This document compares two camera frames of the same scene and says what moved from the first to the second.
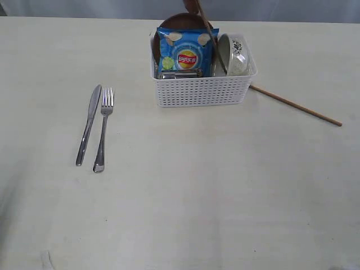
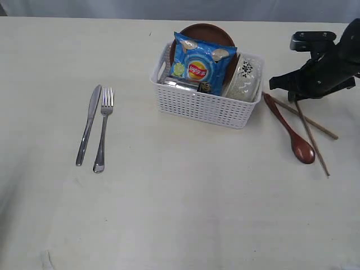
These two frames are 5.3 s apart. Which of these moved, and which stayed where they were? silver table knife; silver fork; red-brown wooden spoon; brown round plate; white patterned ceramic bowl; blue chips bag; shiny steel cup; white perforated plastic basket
Moved: brown round plate; white perforated plastic basket; red-brown wooden spoon; white patterned ceramic bowl; shiny steel cup; blue chips bag
Stayed: silver fork; silver table knife
